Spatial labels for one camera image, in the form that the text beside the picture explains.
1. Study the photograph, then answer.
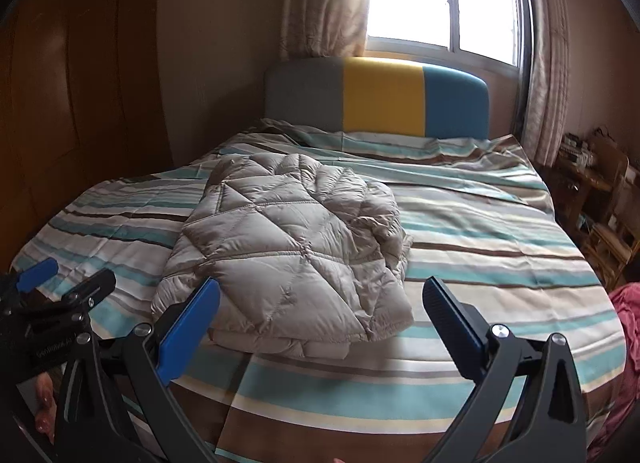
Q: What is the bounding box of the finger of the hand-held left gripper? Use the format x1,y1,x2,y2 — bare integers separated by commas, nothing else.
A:
15,258,60,295
61,269,117,311

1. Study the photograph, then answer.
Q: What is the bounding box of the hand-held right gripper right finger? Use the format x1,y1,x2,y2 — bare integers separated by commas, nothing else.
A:
421,275,588,463

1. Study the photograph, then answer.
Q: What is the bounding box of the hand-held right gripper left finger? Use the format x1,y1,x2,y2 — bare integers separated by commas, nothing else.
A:
52,277,222,463

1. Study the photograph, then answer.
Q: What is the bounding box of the beige quilted down jacket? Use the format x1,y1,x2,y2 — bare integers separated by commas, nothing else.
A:
150,153,415,359

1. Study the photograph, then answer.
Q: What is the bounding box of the person's left hand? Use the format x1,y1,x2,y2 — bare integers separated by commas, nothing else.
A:
33,372,57,445

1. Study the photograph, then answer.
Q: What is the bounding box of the striped bed sheet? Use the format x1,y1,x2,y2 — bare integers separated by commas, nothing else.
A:
10,118,628,463

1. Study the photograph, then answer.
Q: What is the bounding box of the pink ruffled cloth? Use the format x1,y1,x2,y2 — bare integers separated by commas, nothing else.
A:
605,283,640,463

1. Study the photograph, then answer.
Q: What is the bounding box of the round wooden side table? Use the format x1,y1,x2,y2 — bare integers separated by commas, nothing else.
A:
542,153,616,226

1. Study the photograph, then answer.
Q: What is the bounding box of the brown wooden wardrobe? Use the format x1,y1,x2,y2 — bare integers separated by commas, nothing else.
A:
0,0,176,274

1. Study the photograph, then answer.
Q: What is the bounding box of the rattan chair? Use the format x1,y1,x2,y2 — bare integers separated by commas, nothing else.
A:
582,140,640,289

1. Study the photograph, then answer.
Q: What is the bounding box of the small items tray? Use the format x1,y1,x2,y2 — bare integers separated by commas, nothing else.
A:
557,135,599,170

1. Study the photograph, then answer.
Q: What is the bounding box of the grey yellow blue headboard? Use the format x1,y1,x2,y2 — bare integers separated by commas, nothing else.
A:
264,57,490,140

